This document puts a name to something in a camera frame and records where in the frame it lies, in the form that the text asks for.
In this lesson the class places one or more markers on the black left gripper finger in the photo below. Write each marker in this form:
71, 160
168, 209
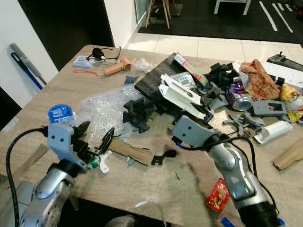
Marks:
110, 139
84, 129

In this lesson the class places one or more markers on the small white plastic hook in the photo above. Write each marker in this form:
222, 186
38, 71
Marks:
105, 163

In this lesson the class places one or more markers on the long brown cardboard strip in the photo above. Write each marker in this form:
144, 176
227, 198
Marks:
131, 151

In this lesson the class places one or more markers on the clear bubble wrap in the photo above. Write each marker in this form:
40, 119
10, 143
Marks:
99, 108

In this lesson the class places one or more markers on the small black plastic clip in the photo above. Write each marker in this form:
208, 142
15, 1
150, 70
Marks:
166, 155

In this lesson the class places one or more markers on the black star-shaped printed part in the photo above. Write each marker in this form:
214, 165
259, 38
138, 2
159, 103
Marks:
136, 114

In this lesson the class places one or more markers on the white labelled package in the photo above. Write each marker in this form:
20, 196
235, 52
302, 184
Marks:
183, 80

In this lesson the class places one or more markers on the grey chunky printed part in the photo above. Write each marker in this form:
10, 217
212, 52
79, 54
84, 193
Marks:
213, 98

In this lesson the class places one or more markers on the dark grey felt pad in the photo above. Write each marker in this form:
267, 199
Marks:
154, 74

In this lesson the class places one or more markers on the thin brown cardboard strip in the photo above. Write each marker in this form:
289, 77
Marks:
38, 158

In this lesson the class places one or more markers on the orange plastic strip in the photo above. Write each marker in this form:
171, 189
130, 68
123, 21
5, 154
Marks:
86, 72

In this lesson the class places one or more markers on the pink green slim box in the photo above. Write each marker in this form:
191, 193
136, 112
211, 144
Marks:
185, 63

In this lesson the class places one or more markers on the small blue grey piece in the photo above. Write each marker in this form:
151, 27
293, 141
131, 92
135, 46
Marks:
129, 80

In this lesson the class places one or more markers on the black blocky printed part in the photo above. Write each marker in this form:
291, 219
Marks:
220, 73

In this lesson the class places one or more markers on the small white blue box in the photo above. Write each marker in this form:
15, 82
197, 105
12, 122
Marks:
82, 61

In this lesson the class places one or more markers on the crushed purple drink can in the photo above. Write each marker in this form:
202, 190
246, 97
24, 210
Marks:
239, 97

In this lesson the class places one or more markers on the grey flat printed part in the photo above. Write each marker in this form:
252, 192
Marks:
244, 124

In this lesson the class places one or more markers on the white paper scrap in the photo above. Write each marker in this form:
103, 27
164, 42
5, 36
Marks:
142, 204

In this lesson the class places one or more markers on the blue stick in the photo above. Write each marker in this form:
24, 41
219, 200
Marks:
28, 75

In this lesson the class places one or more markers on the black framed glasses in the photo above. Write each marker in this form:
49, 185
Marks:
98, 53

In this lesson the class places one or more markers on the red snack wrapper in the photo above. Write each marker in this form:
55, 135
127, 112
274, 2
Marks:
218, 195

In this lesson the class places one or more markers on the crumpled red snack bag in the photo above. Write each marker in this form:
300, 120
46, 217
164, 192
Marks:
259, 80

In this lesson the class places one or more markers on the black floor mat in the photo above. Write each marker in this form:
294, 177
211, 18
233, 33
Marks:
208, 26

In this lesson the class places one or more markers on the white plastic cylinder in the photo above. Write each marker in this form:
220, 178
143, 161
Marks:
273, 132

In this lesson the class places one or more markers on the wooden legged chair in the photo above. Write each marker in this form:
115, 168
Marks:
165, 12

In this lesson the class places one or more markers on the yellow snack wrapper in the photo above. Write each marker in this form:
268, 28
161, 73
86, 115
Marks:
291, 97

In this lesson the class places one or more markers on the folded brown cardboard piece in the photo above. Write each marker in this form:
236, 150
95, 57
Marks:
289, 155

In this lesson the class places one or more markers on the white flat board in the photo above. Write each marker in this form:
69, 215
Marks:
289, 75

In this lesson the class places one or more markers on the black flat device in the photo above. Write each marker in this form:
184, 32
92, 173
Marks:
286, 60

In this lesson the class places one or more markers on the white small table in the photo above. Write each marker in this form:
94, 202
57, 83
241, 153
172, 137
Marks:
232, 2

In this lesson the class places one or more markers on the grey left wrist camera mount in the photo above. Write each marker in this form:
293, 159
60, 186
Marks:
62, 141

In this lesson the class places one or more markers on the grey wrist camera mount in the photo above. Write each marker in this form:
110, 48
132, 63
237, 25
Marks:
62, 141
194, 131

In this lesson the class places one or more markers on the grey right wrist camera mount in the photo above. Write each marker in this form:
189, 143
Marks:
194, 131

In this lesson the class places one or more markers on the white printed bracket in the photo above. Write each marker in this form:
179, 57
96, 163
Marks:
177, 95

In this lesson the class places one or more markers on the grey rectangular printed frame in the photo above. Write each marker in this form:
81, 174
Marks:
261, 108

